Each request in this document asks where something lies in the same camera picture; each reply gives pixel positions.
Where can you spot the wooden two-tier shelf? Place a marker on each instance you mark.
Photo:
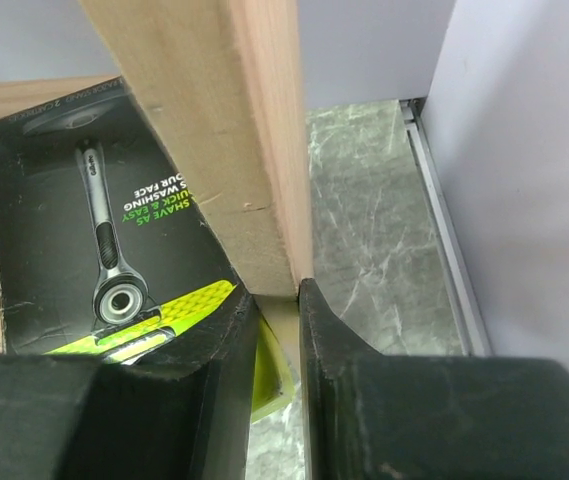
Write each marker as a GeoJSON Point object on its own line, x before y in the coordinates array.
{"type": "Point", "coordinates": [219, 85]}

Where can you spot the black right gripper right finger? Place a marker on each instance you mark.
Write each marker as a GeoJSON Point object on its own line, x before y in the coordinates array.
{"type": "Point", "coordinates": [374, 416]}

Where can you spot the black green razor box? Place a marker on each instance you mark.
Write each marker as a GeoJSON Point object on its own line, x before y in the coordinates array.
{"type": "Point", "coordinates": [103, 249]}

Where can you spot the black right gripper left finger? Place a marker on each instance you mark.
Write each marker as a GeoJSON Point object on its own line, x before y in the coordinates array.
{"type": "Point", "coordinates": [181, 412]}

